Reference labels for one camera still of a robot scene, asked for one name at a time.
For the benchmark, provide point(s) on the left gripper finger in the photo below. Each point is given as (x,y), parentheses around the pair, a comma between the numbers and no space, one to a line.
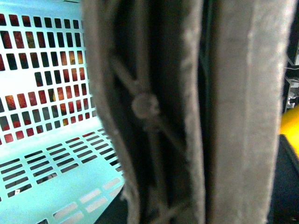
(247,59)

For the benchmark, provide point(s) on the brown basket handle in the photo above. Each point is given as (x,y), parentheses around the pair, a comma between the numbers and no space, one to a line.
(142,59)

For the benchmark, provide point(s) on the yellow mango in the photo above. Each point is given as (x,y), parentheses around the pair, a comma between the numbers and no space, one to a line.
(290,125)

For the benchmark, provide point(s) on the light teal plastic basket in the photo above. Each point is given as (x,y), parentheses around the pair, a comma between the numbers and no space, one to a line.
(57,163)

